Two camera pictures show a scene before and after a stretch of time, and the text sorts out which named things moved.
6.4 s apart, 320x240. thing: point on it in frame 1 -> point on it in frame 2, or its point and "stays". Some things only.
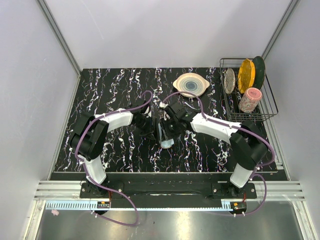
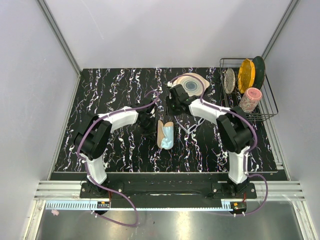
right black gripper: x=177 y=133 -> x=169 y=99
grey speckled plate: x=229 y=80 stays
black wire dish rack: x=247 y=94 stays
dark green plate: x=260 y=71 stays
